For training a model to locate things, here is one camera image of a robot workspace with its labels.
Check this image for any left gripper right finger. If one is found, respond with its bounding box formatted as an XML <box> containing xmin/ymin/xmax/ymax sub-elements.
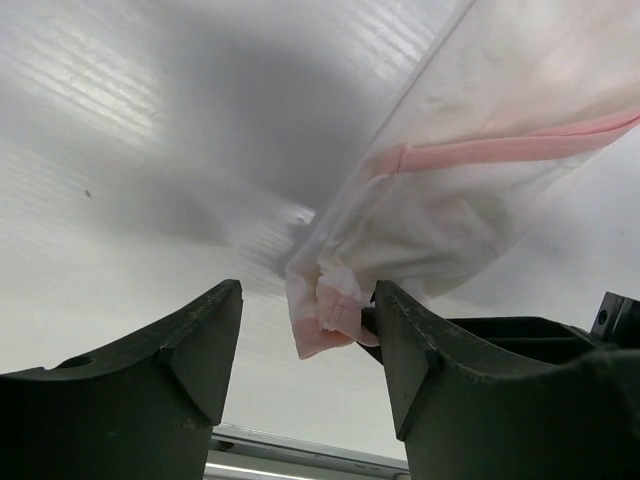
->
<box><xmin>373</xmin><ymin>279</ymin><xmax>640</xmax><ymax>480</ymax></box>

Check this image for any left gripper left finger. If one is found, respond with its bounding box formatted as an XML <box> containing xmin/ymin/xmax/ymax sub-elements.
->
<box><xmin>1</xmin><ymin>280</ymin><xmax>243</xmax><ymax>479</ymax></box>

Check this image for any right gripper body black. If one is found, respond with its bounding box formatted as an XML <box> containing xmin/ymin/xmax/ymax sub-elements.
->
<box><xmin>361</xmin><ymin>290</ymin><xmax>639</xmax><ymax>368</ymax></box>

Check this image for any white pink grey underwear pile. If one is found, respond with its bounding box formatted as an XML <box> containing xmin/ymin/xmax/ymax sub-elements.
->
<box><xmin>285</xmin><ymin>1</ymin><xmax>639</xmax><ymax>359</ymax></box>

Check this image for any aluminium rail frame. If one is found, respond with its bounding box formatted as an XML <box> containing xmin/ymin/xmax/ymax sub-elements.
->
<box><xmin>209</xmin><ymin>424</ymin><xmax>410</xmax><ymax>479</ymax></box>

